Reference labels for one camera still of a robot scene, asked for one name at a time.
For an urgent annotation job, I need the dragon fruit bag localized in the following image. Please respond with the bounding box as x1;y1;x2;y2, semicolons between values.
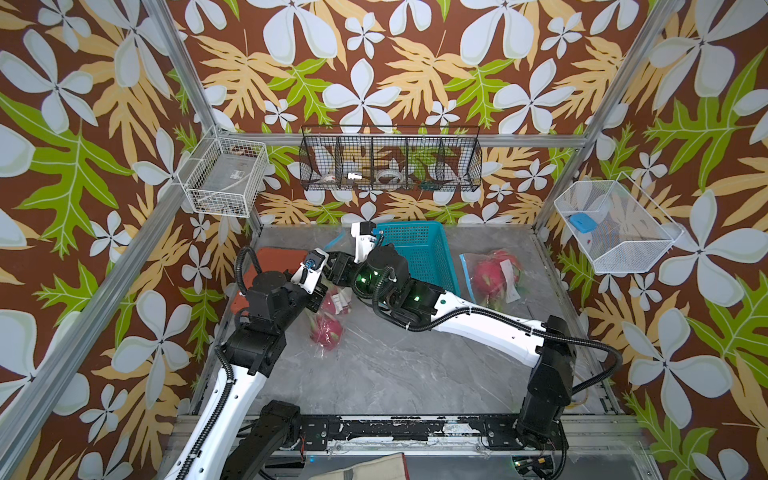
321;286;353;316
310;314;344;350

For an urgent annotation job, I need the clear zip-top bag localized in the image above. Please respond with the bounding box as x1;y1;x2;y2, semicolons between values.
306;276;354;358
459;249;523;311

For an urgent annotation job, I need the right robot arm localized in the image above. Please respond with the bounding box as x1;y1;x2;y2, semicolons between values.
291;244;623;448

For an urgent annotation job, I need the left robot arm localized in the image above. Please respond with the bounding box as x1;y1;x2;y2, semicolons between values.
167;246;363;479

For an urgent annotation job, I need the red plastic tool case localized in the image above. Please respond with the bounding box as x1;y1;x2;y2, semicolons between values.
230;247;308;314

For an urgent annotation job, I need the teal plastic basket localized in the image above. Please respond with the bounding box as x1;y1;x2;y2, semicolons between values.
375;221;460;295

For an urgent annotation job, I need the blue sponge in basket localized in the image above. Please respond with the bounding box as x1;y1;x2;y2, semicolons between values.
568;212;599;234

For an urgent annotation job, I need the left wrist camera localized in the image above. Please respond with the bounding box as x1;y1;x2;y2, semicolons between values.
291;249;329;294

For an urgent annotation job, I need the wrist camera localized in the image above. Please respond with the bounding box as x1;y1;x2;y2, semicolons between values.
291;249;329;294
350;221;377;264

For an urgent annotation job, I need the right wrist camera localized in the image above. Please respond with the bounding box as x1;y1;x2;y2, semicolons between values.
350;221;377;264

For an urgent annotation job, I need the black wire wall basket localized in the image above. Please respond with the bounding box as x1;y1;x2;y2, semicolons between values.
297;124;483;192

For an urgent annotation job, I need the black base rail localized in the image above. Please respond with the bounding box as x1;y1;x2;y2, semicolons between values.
287;413;571;452

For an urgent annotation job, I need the white wire basket left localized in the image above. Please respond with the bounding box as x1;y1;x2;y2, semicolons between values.
178;136;270;218

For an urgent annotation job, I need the white wire basket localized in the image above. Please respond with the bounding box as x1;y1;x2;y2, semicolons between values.
178;136;270;218
554;174;684;276

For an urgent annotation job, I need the white wire basket right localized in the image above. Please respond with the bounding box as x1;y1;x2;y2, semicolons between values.
554;174;684;276

